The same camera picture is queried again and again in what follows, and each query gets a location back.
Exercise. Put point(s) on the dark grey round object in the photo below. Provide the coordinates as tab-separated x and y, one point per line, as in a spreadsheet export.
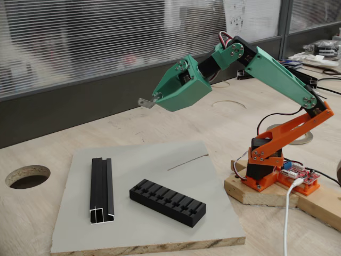
339	172

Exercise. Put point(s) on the blue card stack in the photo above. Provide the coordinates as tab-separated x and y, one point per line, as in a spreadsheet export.
290	63

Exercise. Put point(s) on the wooden base plank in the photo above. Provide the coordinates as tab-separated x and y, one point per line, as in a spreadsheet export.
325	208

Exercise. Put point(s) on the printed paper sheet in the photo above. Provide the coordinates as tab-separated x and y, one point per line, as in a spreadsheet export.
253	16

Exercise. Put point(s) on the short black aluminium profile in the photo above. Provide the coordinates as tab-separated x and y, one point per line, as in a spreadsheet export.
101	186

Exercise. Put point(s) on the grey tape roll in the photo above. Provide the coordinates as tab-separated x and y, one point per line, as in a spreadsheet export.
306	138

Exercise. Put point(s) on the pale wooden base block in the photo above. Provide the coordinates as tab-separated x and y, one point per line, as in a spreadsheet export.
266	198

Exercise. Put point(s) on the long black aluminium profile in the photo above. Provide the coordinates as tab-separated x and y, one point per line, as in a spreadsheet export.
243	74
306	78

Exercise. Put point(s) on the white plastic clutter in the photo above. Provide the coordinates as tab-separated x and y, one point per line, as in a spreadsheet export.
319	59

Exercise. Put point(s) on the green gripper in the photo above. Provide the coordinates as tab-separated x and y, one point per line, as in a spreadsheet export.
178	99

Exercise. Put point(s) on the thin white black rod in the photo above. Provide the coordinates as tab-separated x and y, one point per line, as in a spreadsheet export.
319	94

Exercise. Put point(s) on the grey chipboard panel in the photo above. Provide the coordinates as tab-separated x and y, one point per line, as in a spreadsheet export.
133	160

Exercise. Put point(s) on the black and white device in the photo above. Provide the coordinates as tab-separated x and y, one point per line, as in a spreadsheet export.
323	49

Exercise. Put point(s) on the black slotted holder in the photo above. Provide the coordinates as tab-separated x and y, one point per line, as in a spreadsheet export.
160	210

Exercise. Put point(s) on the orange controller board mount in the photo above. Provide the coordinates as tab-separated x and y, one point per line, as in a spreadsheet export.
306	190

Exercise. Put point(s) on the small metal bracket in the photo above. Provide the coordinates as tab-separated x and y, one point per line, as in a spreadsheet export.
146	104

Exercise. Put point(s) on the red controller board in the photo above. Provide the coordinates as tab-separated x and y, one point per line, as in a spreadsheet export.
310	177

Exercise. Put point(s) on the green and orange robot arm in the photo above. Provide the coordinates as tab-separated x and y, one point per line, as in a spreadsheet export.
274	72

